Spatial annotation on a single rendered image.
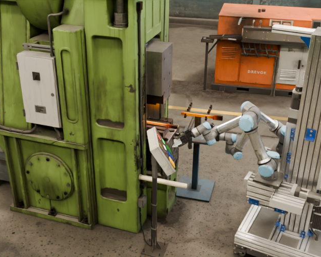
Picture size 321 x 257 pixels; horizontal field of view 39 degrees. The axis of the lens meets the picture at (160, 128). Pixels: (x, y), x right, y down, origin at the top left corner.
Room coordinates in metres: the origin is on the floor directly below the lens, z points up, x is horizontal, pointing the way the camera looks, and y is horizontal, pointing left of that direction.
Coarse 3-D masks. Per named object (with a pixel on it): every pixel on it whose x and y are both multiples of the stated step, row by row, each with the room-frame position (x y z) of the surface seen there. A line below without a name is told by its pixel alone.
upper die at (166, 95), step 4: (168, 92) 3.77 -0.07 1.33; (148, 96) 3.68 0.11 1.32; (152, 96) 3.66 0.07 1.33; (156, 96) 3.65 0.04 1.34; (160, 96) 3.64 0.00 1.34; (164, 96) 3.65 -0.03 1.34; (168, 96) 3.77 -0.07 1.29; (148, 100) 3.67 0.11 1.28; (152, 100) 3.66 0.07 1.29; (156, 100) 3.65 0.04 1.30; (160, 100) 3.64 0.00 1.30; (164, 100) 3.66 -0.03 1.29
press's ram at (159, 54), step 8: (152, 40) 3.92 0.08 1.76; (152, 48) 3.68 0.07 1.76; (160, 48) 3.69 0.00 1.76; (168, 48) 3.75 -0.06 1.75; (152, 56) 3.61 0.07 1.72; (160, 56) 3.59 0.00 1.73; (168, 56) 3.75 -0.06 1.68; (152, 64) 3.61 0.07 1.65; (160, 64) 3.59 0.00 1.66; (168, 64) 3.75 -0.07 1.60; (152, 72) 3.61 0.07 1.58; (160, 72) 3.59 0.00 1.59; (168, 72) 3.76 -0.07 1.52; (152, 80) 3.61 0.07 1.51; (160, 80) 3.59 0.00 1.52; (168, 80) 3.76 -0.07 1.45; (152, 88) 3.61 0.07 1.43; (160, 88) 3.59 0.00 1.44; (168, 88) 3.77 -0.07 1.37
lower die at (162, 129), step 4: (148, 120) 3.86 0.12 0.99; (152, 120) 3.86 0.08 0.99; (148, 124) 3.78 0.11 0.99; (152, 124) 3.77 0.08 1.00; (156, 124) 3.76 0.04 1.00; (160, 128) 3.70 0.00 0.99; (164, 128) 3.70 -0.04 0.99; (168, 128) 3.78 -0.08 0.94; (160, 132) 3.64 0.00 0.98; (164, 132) 3.67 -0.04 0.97; (164, 136) 3.67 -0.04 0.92
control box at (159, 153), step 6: (150, 132) 3.27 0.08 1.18; (156, 132) 3.26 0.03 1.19; (150, 138) 3.18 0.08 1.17; (156, 138) 3.13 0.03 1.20; (162, 138) 3.32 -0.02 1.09; (150, 144) 3.09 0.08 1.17; (156, 144) 3.04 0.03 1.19; (162, 144) 3.16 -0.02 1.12; (150, 150) 3.00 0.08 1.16; (156, 150) 3.00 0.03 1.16; (162, 150) 3.02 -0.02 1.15; (156, 156) 3.00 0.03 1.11; (162, 156) 3.00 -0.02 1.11; (168, 156) 3.10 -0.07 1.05; (162, 162) 3.00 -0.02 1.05; (168, 162) 3.01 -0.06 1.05; (162, 168) 3.00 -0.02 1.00; (168, 168) 3.01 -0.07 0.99; (174, 168) 3.03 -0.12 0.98; (168, 174) 3.01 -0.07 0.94
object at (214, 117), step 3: (183, 114) 4.04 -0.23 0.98; (186, 114) 4.03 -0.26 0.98; (189, 114) 4.02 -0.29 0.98; (192, 114) 4.01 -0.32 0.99; (195, 114) 4.00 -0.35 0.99; (198, 114) 4.00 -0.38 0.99; (201, 114) 4.00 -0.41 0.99; (204, 114) 4.00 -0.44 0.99; (204, 117) 3.98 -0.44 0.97; (207, 117) 3.97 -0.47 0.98; (210, 117) 3.96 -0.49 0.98; (213, 117) 3.95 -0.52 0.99; (216, 117) 3.96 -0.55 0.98; (219, 117) 3.95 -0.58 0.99; (222, 117) 3.94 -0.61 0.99
